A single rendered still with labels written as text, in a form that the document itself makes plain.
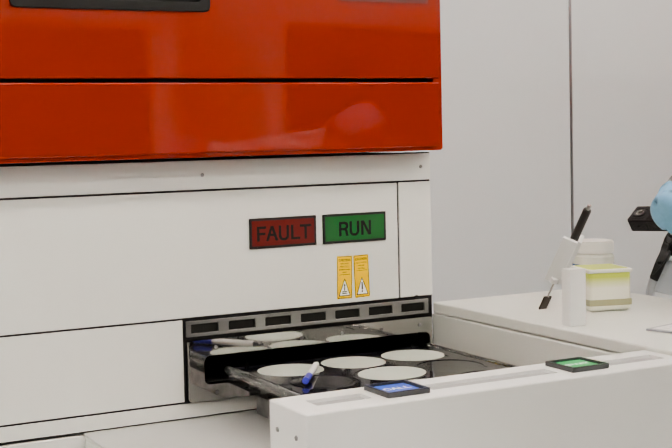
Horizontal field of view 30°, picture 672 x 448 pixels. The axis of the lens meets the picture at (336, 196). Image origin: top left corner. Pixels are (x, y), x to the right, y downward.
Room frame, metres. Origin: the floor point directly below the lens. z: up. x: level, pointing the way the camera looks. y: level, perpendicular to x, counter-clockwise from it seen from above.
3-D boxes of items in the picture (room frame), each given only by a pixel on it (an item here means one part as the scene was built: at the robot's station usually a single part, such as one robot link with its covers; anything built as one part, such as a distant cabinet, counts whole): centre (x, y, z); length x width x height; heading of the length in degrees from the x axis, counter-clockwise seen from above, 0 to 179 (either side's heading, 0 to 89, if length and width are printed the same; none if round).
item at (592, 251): (2.17, -0.44, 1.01); 0.07 x 0.07 x 0.10
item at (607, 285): (2.00, -0.42, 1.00); 0.07 x 0.07 x 0.07; 13
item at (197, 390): (2.01, 0.04, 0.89); 0.44 x 0.02 x 0.10; 118
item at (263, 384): (1.75, 0.09, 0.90); 0.37 x 0.01 x 0.01; 28
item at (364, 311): (2.02, 0.04, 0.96); 0.44 x 0.01 x 0.02; 118
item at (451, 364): (1.84, -0.07, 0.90); 0.34 x 0.34 x 0.01; 28
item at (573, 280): (1.85, -0.34, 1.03); 0.06 x 0.04 x 0.13; 28
